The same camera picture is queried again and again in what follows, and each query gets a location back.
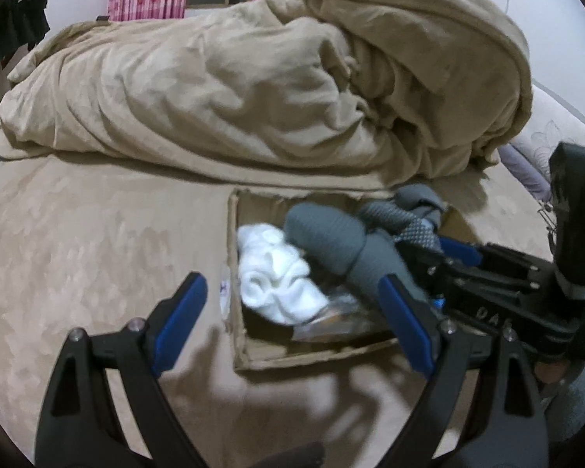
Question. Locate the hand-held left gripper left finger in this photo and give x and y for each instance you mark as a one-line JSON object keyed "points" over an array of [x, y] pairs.
{"points": [[180, 324]]}

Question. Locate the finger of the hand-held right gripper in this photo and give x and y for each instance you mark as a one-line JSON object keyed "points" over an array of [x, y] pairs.
{"points": [[463, 249], [492, 309]]}

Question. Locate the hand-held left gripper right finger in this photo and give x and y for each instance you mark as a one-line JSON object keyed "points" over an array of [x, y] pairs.
{"points": [[409, 329]]}

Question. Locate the grey dotted socks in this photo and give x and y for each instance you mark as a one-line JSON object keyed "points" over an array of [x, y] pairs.
{"points": [[417, 231]]}

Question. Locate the clear plastic snack bag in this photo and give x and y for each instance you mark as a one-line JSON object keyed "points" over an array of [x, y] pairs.
{"points": [[341, 321]]}

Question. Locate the white socks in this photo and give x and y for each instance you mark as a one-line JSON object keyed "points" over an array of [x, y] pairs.
{"points": [[273, 278]]}

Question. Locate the brown cardboard box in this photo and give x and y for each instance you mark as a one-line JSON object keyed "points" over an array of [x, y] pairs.
{"points": [[282, 356]]}

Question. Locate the plain grey sock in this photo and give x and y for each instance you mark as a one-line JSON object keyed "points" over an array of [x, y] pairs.
{"points": [[331, 239]]}

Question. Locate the white floral pillow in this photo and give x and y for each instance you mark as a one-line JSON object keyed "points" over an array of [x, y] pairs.
{"points": [[546, 129]]}

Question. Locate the beige bed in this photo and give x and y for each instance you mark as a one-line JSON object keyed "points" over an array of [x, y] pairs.
{"points": [[102, 234]]}

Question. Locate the beige fleece duvet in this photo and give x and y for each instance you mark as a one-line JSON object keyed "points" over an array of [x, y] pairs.
{"points": [[200, 97]]}

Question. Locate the pile of black clothes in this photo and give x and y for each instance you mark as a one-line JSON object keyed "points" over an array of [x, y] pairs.
{"points": [[14, 24]]}

